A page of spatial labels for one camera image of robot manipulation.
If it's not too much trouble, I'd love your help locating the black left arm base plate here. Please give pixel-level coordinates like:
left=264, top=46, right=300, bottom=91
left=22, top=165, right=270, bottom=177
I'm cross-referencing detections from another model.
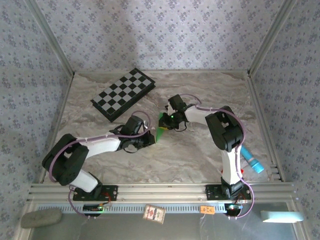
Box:
left=72, top=184, right=119, bottom=202

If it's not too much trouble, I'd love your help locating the blue cylindrical bottle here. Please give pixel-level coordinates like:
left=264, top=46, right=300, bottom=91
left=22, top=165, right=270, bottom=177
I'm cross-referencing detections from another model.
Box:
left=240, top=146, right=265, bottom=174

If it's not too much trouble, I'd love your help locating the small red object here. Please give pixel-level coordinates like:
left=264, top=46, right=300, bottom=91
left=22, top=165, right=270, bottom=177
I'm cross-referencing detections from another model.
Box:
left=220, top=168, right=245, bottom=176

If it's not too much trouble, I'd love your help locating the white foam block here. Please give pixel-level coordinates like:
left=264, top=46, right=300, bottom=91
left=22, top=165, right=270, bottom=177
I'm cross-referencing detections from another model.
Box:
left=260, top=210, right=305, bottom=224

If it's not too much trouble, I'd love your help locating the aluminium side rail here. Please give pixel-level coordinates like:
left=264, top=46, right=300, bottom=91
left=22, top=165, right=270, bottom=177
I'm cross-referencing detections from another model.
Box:
left=38, top=72, right=76, bottom=185
left=244, top=72, right=286, bottom=183

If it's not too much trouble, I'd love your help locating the slotted grey cable duct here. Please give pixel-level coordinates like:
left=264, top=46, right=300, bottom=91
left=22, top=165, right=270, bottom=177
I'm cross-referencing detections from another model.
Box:
left=37, top=202, right=241, bottom=215

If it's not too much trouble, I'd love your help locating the wide aluminium profile rail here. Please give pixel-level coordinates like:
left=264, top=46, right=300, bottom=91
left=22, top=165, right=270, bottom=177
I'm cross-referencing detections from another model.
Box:
left=26, top=182, right=300, bottom=203

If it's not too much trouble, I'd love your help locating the small red card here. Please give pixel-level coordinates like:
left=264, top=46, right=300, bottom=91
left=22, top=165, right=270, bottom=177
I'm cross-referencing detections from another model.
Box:
left=142, top=204, right=167, bottom=225

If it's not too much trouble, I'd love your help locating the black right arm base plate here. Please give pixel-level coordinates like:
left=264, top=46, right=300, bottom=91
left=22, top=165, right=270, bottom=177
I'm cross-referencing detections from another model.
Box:
left=204, top=184, right=252, bottom=201

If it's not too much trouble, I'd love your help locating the black white folded chessboard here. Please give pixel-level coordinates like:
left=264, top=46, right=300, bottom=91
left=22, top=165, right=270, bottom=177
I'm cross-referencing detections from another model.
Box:
left=90, top=67, right=156, bottom=123

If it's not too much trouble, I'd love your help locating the aluminium frame post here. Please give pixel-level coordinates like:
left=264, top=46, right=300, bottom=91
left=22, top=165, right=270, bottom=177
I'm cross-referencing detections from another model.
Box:
left=24, top=0, right=76, bottom=77
left=246, top=0, right=300, bottom=77

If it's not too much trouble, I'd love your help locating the grey oval stone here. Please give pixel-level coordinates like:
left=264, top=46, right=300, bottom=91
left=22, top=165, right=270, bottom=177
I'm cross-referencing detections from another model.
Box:
left=20, top=208, right=63, bottom=229

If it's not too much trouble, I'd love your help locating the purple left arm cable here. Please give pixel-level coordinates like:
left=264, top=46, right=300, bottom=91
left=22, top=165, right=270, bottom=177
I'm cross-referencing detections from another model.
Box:
left=49, top=110, right=151, bottom=221

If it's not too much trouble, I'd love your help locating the small circuit board with LED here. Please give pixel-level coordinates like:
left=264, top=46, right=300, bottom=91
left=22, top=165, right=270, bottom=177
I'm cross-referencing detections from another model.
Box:
left=224, top=202, right=244, bottom=216
left=82, top=203, right=112, bottom=217

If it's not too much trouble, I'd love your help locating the orange tag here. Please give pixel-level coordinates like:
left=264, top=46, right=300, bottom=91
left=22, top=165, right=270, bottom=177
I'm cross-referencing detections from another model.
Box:
left=199, top=205, right=216, bottom=215

